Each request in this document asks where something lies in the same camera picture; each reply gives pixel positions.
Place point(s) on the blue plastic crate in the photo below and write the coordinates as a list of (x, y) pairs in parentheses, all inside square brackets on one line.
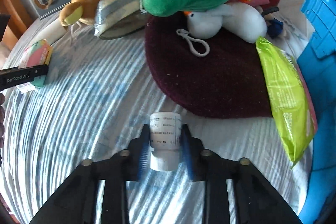
[(317, 64)]

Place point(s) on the green wet wipes pack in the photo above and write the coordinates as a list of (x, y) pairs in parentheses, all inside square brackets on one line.
[(290, 101)]

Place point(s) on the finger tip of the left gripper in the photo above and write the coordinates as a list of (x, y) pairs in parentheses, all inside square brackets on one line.
[(16, 76)]

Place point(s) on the white duck plush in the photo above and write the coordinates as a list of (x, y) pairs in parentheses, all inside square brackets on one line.
[(239, 18)]

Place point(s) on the maroon fabric hat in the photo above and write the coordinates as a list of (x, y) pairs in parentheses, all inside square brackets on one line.
[(227, 83)]

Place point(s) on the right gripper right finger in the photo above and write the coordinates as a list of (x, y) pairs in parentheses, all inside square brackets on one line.
[(255, 199)]

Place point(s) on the pink pastel tissue box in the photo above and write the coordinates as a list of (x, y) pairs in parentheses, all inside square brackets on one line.
[(37, 53)]

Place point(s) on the person left hand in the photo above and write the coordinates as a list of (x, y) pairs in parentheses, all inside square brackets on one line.
[(2, 118)]

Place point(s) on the white medicine bottle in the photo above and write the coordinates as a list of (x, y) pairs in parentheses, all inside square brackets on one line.
[(165, 135)]

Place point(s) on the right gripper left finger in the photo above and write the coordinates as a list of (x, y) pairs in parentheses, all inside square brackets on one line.
[(95, 192)]

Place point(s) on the white paper roll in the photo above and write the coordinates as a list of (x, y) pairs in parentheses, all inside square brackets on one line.
[(51, 33)]

